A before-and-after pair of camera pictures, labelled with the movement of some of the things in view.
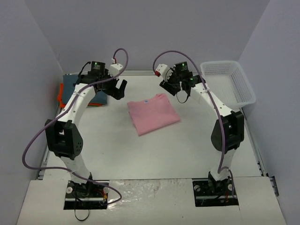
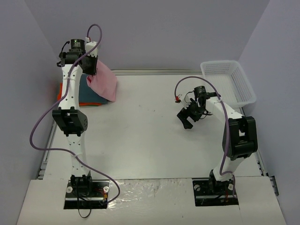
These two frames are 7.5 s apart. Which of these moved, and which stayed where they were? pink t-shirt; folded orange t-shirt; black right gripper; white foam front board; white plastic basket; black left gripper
Moved: black right gripper; pink t-shirt; black left gripper
Stayed: white plastic basket; folded orange t-shirt; white foam front board
